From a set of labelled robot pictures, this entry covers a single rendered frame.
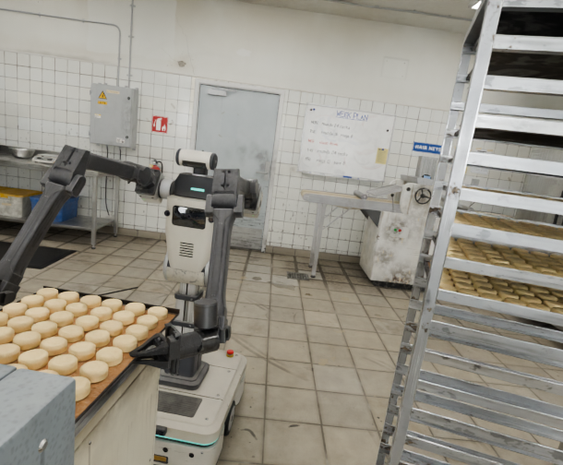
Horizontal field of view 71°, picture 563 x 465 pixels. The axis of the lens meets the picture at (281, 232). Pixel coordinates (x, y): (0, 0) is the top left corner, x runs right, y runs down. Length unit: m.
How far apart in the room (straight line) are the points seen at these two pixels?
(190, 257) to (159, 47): 3.99
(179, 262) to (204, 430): 0.68
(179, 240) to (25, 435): 1.43
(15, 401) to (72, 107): 5.43
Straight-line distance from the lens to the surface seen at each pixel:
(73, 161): 1.38
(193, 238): 1.69
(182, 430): 1.80
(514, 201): 1.12
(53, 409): 0.35
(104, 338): 0.97
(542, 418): 1.32
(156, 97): 5.34
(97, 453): 0.96
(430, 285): 1.10
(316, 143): 5.11
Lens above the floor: 1.37
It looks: 12 degrees down
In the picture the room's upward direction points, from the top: 7 degrees clockwise
